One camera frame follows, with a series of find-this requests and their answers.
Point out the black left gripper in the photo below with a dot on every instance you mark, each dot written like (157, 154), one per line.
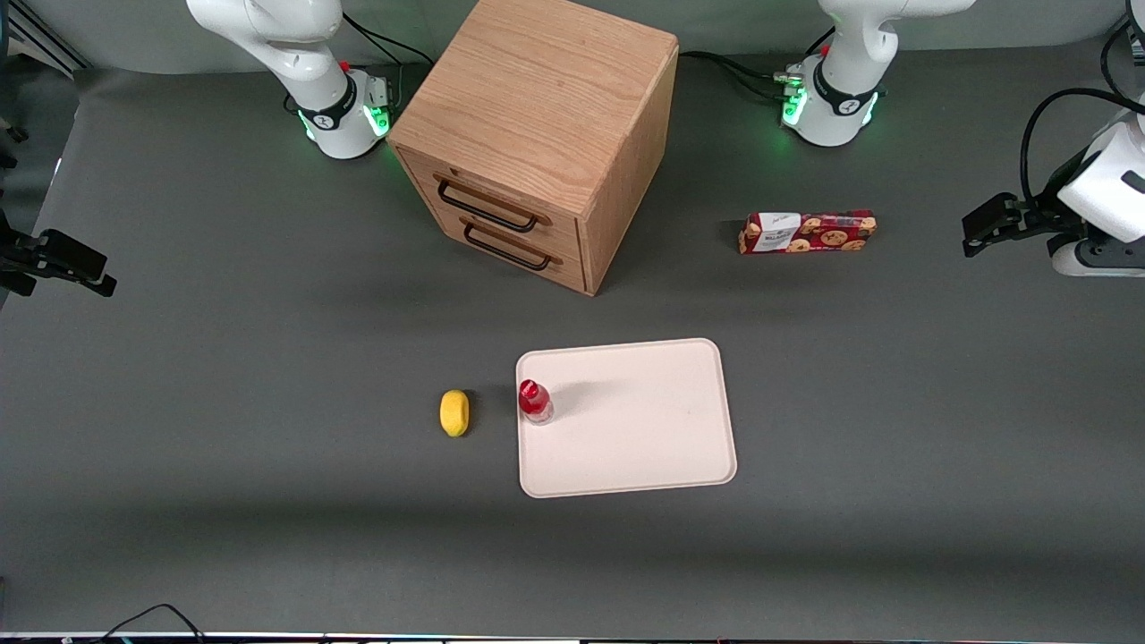
(1043, 217)

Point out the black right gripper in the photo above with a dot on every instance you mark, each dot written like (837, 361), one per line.
(20, 255)

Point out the red plaid cookie box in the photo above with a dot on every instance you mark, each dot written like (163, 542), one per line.
(805, 233)

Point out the beige plastic tray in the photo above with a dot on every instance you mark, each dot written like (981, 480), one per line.
(635, 420)

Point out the yellow lemon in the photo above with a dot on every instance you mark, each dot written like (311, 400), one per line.
(454, 413)

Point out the wooden drawer front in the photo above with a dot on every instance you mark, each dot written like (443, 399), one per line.
(528, 250)
(501, 192)

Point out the small red-capped bottle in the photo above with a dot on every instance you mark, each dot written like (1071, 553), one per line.
(535, 402)

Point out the oak wooden drawer cabinet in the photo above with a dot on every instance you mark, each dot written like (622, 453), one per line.
(537, 89)

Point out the aluminium frame rail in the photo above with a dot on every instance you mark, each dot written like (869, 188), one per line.
(45, 36)

